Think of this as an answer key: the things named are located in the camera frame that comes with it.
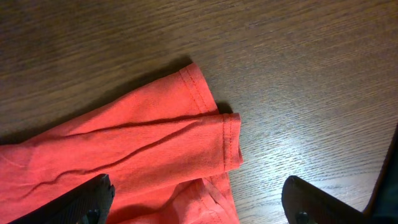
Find black t-shirt pile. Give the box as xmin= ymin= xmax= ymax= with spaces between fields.
xmin=366 ymin=127 xmax=397 ymax=224

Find orange FRAM t-shirt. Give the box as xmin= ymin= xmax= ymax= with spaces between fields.
xmin=1 ymin=64 xmax=243 ymax=223

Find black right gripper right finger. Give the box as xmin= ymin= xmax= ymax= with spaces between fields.
xmin=281 ymin=175 xmax=371 ymax=224

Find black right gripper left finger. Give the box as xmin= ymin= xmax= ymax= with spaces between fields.
xmin=11 ymin=174 xmax=115 ymax=224

